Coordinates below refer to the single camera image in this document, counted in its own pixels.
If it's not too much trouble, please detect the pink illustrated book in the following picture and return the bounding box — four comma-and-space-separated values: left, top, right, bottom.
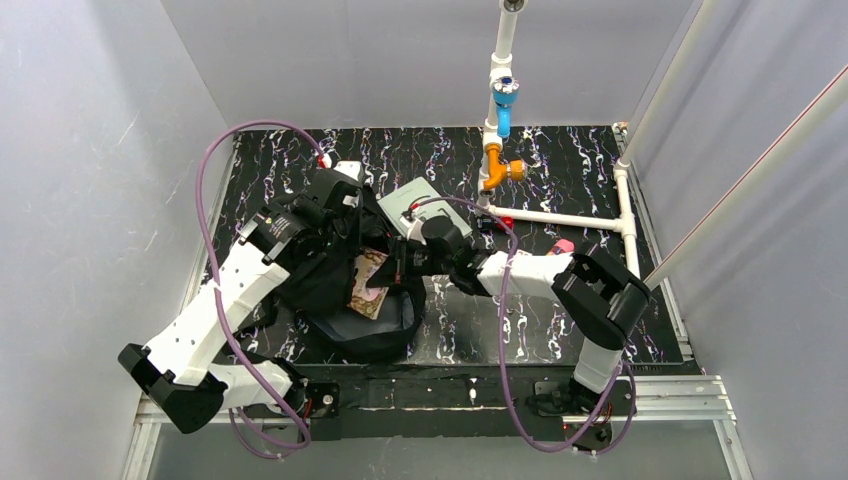
347, 248, 392, 321

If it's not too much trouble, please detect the black student backpack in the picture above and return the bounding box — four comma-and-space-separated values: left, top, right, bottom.
249, 187, 426, 363

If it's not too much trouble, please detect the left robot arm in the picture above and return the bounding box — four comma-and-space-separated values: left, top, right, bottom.
118, 162, 364, 434

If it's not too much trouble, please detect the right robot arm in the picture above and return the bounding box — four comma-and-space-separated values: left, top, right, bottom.
396, 215, 651, 396

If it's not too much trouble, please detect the orange flashlight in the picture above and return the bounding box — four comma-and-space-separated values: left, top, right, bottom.
481, 143, 528, 191

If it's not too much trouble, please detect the pink eraser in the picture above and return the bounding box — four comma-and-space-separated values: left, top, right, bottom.
547, 239, 575, 255

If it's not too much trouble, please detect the blue flashlight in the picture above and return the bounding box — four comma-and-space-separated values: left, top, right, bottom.
492, 76, 520, 139

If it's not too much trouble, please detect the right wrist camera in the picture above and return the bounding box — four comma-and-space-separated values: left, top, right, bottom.
401, 209, 426, 245

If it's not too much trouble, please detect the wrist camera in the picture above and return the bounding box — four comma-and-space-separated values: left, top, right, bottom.
401, 209, 426, 245
320, 154, 366, 187

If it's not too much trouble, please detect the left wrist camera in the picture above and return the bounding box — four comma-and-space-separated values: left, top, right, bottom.
320, 154, 366, 187

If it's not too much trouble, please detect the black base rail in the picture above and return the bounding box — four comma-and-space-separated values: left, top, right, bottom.
295, 364, 592, 442

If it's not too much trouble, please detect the white pvc pipe frame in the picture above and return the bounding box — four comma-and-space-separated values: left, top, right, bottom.
473, 0, 848, 293

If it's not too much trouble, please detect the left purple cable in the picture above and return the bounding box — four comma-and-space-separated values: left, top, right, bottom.
193, 119, 333, 461

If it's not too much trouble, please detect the purple cable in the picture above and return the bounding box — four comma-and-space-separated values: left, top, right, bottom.
193, 119, 333, 461
400, 195, 637, 454

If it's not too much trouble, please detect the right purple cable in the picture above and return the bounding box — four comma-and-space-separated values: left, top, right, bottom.
400, 195, 637, 454

